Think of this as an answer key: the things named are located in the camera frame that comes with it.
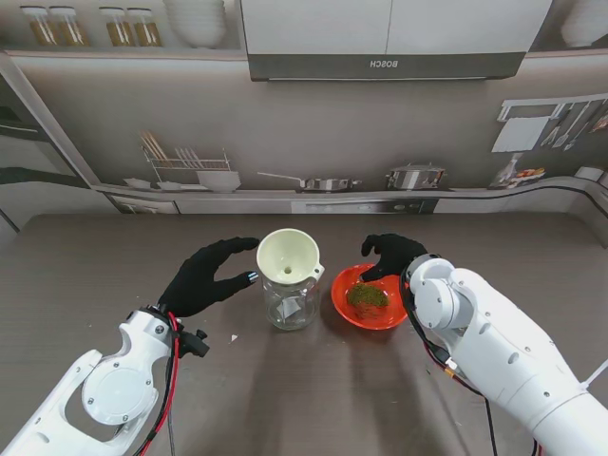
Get red black arm cables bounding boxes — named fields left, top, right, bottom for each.
left=102, top=311, right=187, bottom=456
left=401, top=270, right=500, bottom=456

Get clear glass jar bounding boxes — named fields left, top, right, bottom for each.
left=262, top=273, right=319, bottom=333

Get white Bosch dishwasher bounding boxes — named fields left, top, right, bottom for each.
left=0, top=0, right=608, bottom=251

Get cream plastic funnel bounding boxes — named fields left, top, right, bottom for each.
left=256, top=228, right=327, bottom=286

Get red black right arm cables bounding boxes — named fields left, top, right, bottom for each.
left=401, top=270, right=500, bottom=456

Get orange plastic bowl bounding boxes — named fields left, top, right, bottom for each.
left=331, top=264, right=409, bottom=330

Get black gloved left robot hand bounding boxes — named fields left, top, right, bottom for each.
left=158, top=237, right=261, bottom=318

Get green mung beans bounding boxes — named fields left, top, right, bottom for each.
left=346, top=283, right=390, bottom=315

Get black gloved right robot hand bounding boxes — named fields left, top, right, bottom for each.
left=360, top=233, right=428, bottom=282

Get white zip tie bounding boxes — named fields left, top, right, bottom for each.
left=579, top=358, right=608, bottom=393

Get red black left arm cables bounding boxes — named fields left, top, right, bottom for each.
left=102, top=311, right=187, bottom=456

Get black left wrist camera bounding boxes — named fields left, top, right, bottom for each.
left=182, top=329, right=211, bottom=358

